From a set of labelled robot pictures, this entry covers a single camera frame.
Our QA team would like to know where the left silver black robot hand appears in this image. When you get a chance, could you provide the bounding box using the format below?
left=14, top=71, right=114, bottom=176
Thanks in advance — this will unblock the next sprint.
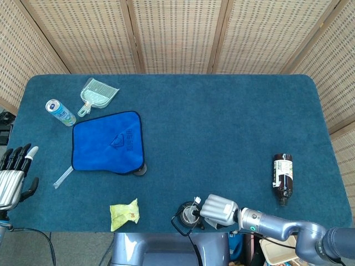
left=0, top=143, right=39, bottom=213

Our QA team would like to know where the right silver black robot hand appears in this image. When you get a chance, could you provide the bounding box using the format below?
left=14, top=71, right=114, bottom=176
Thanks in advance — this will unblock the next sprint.
left=194, top=193, right=240, bottom=231

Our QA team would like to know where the tea bag with string tag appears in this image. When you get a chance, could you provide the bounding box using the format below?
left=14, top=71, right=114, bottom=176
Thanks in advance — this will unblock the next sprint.
left=183, top=196, right=202, bottom=223

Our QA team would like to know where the blue bag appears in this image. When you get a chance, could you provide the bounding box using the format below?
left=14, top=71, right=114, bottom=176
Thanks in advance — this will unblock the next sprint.
left=227, top=232, right=245, bottom=261

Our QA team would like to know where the black equipment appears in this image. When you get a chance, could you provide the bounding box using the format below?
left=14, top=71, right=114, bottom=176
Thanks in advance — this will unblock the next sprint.
left=0, top=110, right=14, bottom=145

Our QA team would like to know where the clear wrapped straw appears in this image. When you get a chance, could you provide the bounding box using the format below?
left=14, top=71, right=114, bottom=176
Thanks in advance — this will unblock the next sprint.
left=53, top=165, right=73, bottom=190

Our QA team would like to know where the grey-blue robot torso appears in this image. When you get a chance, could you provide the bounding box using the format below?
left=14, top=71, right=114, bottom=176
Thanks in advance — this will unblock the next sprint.
left=110, top=232, right=231, bottom=266

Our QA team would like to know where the beige food box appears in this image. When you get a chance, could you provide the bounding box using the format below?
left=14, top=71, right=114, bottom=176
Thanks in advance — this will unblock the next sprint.
left=259, top=238, right=300, bottom=266

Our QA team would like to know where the brown bottle with white label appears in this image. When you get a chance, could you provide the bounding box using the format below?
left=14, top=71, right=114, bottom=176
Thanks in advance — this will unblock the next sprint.
left=272, top=153, right=294, bottom=207

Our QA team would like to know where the teal carpet table mat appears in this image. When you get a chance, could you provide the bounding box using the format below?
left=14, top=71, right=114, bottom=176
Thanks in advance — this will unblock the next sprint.
left=5, top=74, right=353, bottom=233

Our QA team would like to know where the round black disc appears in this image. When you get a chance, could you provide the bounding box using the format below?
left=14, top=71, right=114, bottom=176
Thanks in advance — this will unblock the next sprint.
left=133, top=163, right=149, bottom=177

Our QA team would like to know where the light blue drink can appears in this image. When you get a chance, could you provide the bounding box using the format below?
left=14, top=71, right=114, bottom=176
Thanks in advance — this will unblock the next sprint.
left=45, top=99, right=77, bottom=127

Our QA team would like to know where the yellow-green snack packet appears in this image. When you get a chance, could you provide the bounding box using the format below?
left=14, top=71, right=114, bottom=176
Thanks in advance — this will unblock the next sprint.
left=109, top=198, right=139, bottom=232

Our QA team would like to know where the blue microfiber cloth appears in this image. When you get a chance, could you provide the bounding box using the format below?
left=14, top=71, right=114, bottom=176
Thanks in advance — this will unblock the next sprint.
left=71, top=110, right=147, bottom=176

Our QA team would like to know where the pale green mini dustpan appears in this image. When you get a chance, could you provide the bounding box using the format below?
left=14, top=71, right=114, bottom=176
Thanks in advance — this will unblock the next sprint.
left=77, top=77, right=121, bottom=117

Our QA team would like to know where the woven wooden folding screen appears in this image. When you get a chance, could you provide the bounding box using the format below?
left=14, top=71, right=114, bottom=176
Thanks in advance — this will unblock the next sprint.
left=0, top=0, right=355, bottom=222

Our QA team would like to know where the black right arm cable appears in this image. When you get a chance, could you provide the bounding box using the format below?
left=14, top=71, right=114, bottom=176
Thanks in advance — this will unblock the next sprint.
left=231, top=228, right=297, bottom=250

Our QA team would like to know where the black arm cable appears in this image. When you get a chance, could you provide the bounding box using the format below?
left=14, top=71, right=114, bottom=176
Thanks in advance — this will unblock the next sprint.
left=231, top=228, right=297, bottom=250
left=7, top=224, right=56, bottom=266

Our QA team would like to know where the black pot with liquid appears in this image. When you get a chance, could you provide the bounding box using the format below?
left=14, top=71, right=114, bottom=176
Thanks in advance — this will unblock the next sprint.
left=171, top=201, right=206, bottom=237

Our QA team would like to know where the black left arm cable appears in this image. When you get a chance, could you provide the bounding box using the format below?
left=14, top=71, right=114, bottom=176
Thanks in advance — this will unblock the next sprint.
left=7, top=224, right=56, bottom=266

